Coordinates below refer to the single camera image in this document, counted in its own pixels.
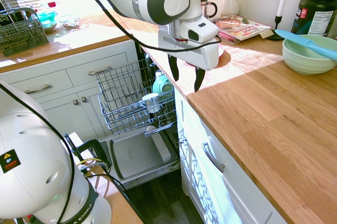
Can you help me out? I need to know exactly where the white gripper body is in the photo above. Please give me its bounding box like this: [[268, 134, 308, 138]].
[[157, 26, 221, 72]]

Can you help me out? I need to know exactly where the open dishwasher door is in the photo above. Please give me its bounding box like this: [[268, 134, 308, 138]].
[[98, 125, 183, 191]]

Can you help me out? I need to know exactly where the black protein powder tub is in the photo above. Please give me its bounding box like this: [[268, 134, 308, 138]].
[[290, 0, 337, 39]]

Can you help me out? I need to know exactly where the white mug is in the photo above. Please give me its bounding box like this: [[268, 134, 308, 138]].
[[142, 92, 162, 114]]

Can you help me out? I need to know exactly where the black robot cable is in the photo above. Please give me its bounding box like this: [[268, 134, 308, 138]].
[[0, 0, 223, 224]]

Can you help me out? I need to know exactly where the pale green bowl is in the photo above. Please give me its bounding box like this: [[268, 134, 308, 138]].
[[282, 34, 337, 75]]

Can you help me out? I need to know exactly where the blue clamp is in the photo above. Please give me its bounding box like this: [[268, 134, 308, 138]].
[[63, 132, 109, 167]]

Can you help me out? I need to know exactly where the glass french press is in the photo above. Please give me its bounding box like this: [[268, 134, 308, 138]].
[[200, 0, 219, 20]]

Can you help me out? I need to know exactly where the red checkered cloth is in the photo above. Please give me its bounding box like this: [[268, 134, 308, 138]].
[[217, 30, 242, 45]]

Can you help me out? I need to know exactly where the blue silicone spatula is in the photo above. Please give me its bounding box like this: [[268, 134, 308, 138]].
[[274, 29, 337, 62]]

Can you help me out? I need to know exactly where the dark countertop appliance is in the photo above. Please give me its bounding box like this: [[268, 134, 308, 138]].
[[0, 0, 19, 24]]

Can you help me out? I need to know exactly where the red plastic bowl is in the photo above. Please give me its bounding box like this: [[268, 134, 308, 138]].
[[184, 43, 225, 69]]

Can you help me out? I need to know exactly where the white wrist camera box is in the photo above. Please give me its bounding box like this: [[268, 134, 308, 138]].
[[180, 19, 220, 44]]

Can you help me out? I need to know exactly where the grey mesh cutlery basket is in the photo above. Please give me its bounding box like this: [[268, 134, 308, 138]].
[[0, 7, 51, 57]]

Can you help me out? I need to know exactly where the glass container teal lid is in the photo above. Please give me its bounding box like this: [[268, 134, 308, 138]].
[[35, 10, 58, 34]]

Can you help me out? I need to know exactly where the silver drawer handle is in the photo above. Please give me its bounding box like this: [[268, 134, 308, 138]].
[[202, 141, 226, 173], [24, 84, 52, 94], [87, 66, 113, 76]]

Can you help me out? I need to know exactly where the black candle holder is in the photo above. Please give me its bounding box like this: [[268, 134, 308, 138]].
[[267, 15, 285, 41]]

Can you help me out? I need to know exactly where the wire dishwasher rack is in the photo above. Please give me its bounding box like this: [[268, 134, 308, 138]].
[[96, 59, 177, 135]]

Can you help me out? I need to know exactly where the green cup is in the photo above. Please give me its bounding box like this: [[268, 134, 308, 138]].
[[152, 74, 172, 101]]

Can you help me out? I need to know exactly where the pie cover cookbook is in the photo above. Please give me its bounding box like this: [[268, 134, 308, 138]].
[[210, 14, 273, 42]]

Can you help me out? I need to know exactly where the wooden mounting board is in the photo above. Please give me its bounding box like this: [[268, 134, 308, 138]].
[[86, 164, 144, 224]]

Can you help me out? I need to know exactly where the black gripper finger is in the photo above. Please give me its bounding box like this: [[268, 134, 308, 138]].
[[193, 67, 207, 93], [168, 56, 181, 81]]

